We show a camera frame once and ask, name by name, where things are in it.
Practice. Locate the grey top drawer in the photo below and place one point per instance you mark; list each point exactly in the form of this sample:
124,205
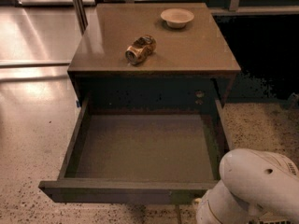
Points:
141,159

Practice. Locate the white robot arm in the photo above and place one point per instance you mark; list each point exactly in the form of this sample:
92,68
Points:
252,183

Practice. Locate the grey drawer cabinet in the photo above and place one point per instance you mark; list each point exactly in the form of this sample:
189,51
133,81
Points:
189,68

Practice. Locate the crushed golden can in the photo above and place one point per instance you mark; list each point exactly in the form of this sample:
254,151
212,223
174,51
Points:
141,49

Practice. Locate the white ceramic bowl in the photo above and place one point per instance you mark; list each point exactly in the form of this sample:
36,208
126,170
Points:
177,18

